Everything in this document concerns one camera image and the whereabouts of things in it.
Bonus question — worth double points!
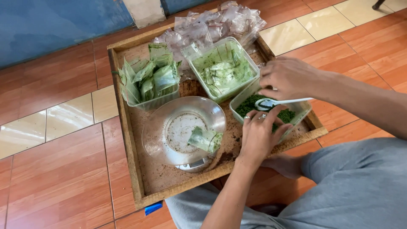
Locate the bunch of filled green packets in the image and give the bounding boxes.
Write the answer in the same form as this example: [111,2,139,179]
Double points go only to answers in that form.
[111,43,182,104]

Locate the white plastic spoon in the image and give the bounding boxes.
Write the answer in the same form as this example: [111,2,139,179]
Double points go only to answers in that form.
[255,97,314,111]

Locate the person's left hand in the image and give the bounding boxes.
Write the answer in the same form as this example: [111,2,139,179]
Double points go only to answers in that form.
[238,105,294,161]

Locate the person's grey trousers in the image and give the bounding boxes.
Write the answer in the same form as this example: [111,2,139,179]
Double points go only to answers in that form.
[165,137,407,229]

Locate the green powder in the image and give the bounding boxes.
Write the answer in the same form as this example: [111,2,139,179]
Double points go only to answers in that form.
[235,94,296,132]

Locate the person's right hand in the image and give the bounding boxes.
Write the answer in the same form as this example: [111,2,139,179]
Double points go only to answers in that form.
[259,57,322,101]

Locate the silver digital kitchen scale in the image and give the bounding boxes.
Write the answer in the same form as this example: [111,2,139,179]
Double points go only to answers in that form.
[174,155,214,173]

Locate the clear plastic scale bowl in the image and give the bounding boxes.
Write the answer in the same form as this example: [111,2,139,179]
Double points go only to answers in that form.
[141,96,227,166]

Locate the wooden tray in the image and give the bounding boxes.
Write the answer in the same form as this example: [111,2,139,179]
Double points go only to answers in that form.
[107,8,329,210]

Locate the pile of clear zip bags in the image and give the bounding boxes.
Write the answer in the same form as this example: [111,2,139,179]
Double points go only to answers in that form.
[153,1,267,80]

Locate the clear container with green powder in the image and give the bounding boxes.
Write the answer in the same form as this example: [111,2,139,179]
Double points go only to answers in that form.
[230,78,313,144]

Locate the single green powder packet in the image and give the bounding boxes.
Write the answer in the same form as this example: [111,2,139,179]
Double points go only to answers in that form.
[188,126,224,154]

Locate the person's bare foot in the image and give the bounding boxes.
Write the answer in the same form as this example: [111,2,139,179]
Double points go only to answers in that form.
[261,154,306,179]

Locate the clear container with filled packets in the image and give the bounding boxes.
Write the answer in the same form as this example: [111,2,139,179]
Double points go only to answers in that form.
[121,81,181,111]

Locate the heap of green-dusted empty bags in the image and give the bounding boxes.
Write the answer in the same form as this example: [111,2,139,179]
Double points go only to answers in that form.
[192,43,255,97]

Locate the clear container with dusty bags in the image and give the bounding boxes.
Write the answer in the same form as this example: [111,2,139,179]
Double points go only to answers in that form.
[182,36,261,104]

